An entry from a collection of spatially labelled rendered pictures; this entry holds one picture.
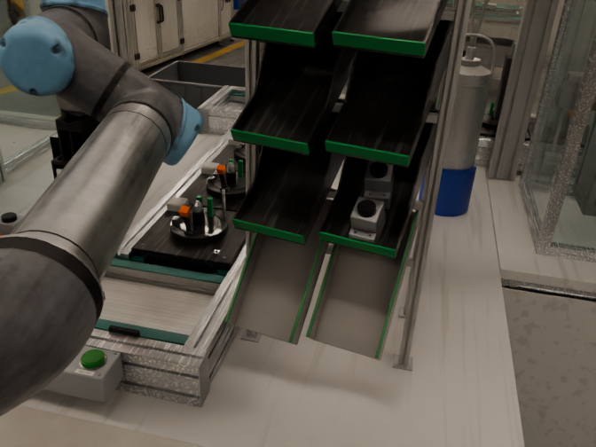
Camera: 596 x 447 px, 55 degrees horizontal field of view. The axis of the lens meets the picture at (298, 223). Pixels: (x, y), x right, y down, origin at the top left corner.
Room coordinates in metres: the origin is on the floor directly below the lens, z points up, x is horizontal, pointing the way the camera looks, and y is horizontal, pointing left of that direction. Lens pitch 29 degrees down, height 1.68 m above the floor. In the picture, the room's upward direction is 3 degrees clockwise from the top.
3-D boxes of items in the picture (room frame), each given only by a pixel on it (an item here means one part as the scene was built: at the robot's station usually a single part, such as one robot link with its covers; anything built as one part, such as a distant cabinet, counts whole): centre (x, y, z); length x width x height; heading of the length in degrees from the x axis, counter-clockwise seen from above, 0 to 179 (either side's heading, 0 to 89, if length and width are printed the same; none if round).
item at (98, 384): (0.78, 0.42, 0.93); 0.21 x 0.07 x 0.06; 78
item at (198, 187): (1.46, 0.19, 1.01); 0.24 x 0.24 x 0.13; 78
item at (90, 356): (0.76, 0.35, 0.96); 0.04 x 0.04 x 0.02
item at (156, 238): (1.22, 0.24, 1.01); 0.24 x 0.24 x 0.13; 78
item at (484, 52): (6.17, -1.83, 0.40); 0.61 x 0.41 x 0.22; 70
